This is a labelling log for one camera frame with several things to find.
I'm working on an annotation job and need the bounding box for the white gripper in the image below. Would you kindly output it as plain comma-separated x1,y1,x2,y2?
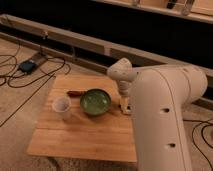
117,81,131,115

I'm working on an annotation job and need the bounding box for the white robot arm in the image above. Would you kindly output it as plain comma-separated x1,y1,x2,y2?
107,58,208,171

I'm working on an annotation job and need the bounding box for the green bowl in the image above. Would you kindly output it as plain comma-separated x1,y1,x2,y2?
80,89,111,116

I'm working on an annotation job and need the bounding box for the wooden table board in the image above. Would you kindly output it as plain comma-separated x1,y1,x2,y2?
27,75,136,162

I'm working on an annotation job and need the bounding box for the red brown marker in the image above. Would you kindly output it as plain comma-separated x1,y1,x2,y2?
67,91,85,97

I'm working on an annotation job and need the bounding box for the translucent plastic cup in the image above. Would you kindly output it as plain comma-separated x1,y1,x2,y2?
52,96,71,120

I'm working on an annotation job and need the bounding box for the long wooden rail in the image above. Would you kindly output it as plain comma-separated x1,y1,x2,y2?
0,13,213,88

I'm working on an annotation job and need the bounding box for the black cable at right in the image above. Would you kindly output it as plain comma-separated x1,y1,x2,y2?
183,118,213,167

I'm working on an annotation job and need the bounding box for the black cable on floor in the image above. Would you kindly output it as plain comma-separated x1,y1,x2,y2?
0,44,72,128

